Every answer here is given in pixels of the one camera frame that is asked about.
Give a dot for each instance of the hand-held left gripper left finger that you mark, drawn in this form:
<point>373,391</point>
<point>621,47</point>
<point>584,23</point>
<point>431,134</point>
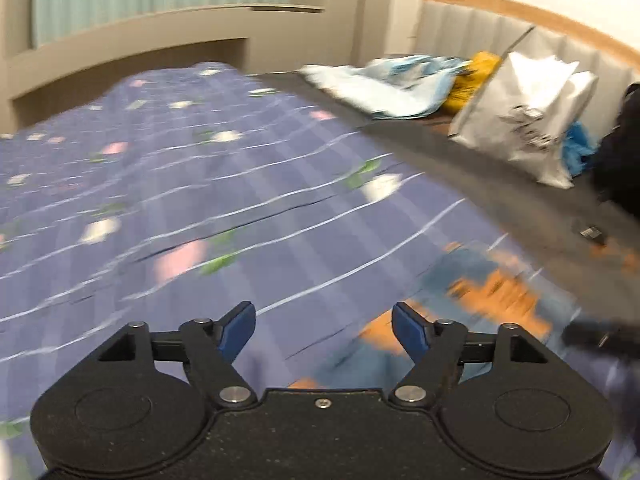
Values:
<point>239,329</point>

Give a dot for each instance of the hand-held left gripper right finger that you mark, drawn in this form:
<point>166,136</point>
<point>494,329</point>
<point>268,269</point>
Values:
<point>411,332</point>

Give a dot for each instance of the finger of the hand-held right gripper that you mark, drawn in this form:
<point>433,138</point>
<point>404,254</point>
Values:
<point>587,335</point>

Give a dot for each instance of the blue orange printed pants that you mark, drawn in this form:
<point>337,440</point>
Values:
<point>495,290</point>

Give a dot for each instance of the purple checked floral blanket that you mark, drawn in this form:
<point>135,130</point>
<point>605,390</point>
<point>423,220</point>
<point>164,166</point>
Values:
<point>200,185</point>

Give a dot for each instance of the grey bed sheet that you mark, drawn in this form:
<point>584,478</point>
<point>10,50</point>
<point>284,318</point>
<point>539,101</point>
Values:
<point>450,175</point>

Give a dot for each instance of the black cloth bundle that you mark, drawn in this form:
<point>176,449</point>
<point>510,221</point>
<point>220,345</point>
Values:
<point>620,155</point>

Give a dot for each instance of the blue plastic bag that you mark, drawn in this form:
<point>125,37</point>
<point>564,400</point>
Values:
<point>580,150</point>

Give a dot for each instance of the white plastic bag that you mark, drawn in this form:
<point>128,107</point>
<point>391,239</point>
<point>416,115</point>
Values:
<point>520,110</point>

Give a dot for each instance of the light blue crumpled cloth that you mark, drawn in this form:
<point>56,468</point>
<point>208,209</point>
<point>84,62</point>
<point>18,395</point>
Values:
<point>395,85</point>

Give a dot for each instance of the yellow cloth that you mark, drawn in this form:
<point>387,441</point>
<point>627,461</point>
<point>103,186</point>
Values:
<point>472,82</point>

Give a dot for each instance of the wooden padded headboard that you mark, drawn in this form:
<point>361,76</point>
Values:
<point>450,30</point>

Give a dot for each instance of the beige wooden headboard shelf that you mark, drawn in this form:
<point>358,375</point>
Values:
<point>125,45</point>

